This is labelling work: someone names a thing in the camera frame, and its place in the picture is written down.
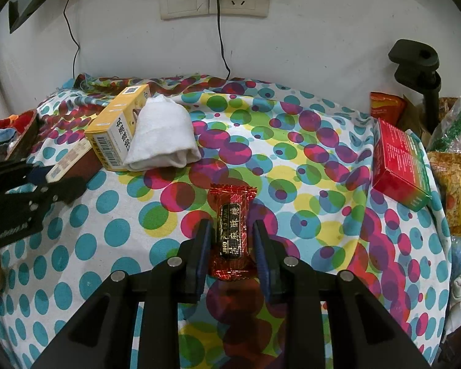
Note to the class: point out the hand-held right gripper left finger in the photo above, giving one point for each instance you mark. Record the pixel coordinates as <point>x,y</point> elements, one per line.
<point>205,253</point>

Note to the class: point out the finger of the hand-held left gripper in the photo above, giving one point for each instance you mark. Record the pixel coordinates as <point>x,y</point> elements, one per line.
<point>67,190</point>
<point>36,173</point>

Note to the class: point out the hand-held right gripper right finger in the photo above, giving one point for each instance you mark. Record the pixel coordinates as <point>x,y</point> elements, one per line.
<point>262,261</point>

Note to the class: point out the long brown box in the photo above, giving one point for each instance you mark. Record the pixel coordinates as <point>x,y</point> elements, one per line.
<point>84,161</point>

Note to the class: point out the red candy bar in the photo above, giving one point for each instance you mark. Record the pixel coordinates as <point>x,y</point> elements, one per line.
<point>232,207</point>

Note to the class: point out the brown tray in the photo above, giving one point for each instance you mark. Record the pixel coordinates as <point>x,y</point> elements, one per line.
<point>25,138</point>

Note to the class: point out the blue sock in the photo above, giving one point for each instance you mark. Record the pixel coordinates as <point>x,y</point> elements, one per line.
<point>4,142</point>

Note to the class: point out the polka dot cloth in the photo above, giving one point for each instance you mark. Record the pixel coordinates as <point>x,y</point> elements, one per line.
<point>111,215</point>

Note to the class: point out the red cloth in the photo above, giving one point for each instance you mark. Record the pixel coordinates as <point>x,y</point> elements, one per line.
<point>7,127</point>

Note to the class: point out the yellow cardboard box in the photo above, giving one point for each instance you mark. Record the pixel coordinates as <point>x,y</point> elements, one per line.
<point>111,130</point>

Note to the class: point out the white rolled cloth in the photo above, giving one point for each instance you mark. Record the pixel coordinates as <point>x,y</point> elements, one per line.
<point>161,134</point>

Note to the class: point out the red and green box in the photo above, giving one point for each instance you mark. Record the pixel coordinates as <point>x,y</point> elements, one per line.
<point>399,165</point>

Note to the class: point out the black monitor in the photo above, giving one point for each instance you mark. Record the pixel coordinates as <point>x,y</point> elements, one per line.
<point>30,4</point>

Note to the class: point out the orange snack packet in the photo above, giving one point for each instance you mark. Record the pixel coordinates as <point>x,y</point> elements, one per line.
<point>386,109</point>

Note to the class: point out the white knotted cloth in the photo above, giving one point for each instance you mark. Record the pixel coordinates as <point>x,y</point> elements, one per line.
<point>459,296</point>

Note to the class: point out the yellow snack bag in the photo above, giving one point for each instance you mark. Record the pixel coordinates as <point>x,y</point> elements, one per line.
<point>457,192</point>

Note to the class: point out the brown paper bag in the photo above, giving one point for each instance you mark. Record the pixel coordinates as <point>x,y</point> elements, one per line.
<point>411,117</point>

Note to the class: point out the green clear snack bag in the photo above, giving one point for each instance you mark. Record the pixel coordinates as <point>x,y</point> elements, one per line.
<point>457,130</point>

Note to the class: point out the black clamp stand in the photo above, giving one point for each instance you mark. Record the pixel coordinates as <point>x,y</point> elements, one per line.
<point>413,55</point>

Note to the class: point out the beige single-hole wall socket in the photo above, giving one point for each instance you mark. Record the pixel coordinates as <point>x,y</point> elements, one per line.
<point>184,2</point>

